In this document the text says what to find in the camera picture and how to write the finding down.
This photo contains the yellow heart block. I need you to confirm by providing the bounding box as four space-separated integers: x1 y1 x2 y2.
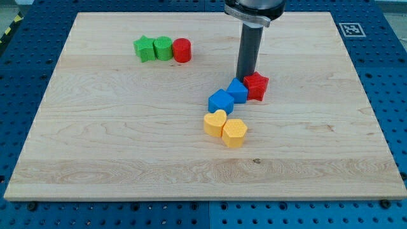
203 109 227 137

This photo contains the blue cube block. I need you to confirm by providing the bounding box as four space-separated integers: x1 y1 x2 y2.
208 89 234 114

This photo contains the green cylinder block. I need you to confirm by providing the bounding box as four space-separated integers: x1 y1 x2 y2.
153 36 173 61

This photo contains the wooden board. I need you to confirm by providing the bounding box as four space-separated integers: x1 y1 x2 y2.
4 12 406 202

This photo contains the red star block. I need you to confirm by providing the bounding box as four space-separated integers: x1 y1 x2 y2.
243 72 269 101

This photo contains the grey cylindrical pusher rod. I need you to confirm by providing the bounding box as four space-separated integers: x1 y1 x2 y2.
236 22 263 82

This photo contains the blue triangle block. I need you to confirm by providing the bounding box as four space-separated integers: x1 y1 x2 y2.
226 78 249 104

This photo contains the white fiducial marker tag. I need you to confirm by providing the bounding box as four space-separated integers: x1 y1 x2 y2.
339 22 366 38

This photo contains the yellow hexagon block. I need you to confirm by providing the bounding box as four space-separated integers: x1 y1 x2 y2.
221 119 248 148

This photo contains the red cylinder block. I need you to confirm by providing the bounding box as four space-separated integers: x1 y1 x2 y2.
172 38 191 63

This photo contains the green star block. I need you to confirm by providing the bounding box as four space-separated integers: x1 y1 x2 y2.
133 36 156 62

